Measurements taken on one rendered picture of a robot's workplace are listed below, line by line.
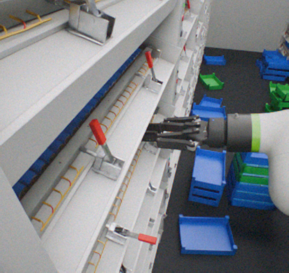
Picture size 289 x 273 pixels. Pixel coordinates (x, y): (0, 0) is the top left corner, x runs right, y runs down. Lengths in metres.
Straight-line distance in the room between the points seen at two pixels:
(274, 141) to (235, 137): 0.08
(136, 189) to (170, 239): 0.97
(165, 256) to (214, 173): 0.61
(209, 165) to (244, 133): 1.16
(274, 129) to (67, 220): 0.44
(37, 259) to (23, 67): 0.13
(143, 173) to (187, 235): 0.98
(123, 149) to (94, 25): 0.22
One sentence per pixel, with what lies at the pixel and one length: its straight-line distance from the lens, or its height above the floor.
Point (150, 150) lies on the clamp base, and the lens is 0.66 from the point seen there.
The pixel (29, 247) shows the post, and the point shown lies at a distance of 0.19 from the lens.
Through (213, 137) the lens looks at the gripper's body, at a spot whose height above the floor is 1.00.
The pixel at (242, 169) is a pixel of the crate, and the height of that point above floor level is 0.35.
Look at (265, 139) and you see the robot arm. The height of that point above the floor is 1.03.
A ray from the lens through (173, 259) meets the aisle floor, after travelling 1.48.
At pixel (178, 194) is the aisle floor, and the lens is 1.70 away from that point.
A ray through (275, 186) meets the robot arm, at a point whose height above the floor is 0.99.
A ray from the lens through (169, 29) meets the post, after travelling 0.70.
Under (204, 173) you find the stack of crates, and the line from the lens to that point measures 1.64.
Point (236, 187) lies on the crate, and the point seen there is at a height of 0.19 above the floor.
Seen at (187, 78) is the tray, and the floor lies 0.71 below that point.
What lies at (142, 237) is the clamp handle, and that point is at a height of 0.92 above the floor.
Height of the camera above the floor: 1.35
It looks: 38 degrees down
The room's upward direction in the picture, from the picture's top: straight up
